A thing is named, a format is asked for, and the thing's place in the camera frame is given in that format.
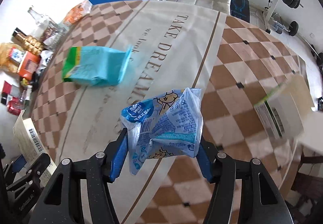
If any floor barbell with plates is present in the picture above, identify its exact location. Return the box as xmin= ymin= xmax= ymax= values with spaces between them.
xmin=287 ymin=21 xmax=323 ymax=63

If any blue white plastic wrapper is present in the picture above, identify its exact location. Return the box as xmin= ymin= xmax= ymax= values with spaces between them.
xmin=121 ymin=87 xmax=203 ymax=175

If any white milk carton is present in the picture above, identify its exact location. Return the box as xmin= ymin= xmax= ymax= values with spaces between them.
xmin=254 ymin=74 xmax=314 ymax=140

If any orange snack packet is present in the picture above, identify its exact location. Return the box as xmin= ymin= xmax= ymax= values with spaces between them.
xmin=62 ymin=0 xmax=92 ymax=26

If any pale yellow paper packet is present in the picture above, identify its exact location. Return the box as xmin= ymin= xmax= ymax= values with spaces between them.
xmin=12 ymin=109 xmax=58 ymax=188

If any green blue snack bag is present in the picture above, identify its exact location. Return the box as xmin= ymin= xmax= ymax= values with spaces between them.
xmin=62 ymin=46 xmax=132 ymax=87

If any black blue floor box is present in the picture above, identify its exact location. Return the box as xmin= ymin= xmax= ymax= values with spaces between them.
xmin=230 ymin=0 xmax=250 ymax=23

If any glass bottle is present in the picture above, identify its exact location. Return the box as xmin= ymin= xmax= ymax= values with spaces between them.
xmin=28 ymin=6 xmax=51 ymax=37

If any brown checkered tablecloth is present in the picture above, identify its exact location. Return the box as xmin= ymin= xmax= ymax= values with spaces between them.
xmin=31 ymin=0 xmax=303 ymax=223

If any orange box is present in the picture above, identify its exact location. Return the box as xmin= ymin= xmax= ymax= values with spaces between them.
xmin=18 ymin=52 xmax=41 ymax=81

